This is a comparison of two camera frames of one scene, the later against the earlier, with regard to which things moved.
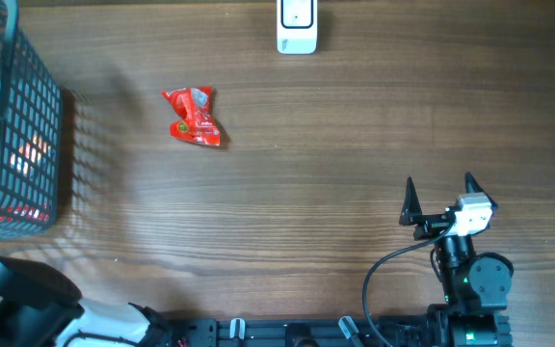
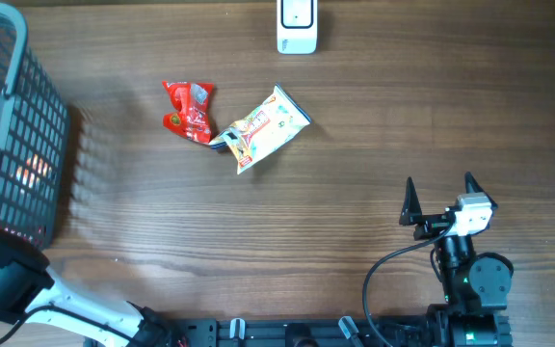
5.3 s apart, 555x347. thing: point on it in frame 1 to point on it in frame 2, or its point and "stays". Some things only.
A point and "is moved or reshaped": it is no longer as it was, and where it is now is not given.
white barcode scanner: [297, 27] stays
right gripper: [412, 214] stays
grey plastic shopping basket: [15, 181] stays
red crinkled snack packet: [197, 121] is moved or reshaped
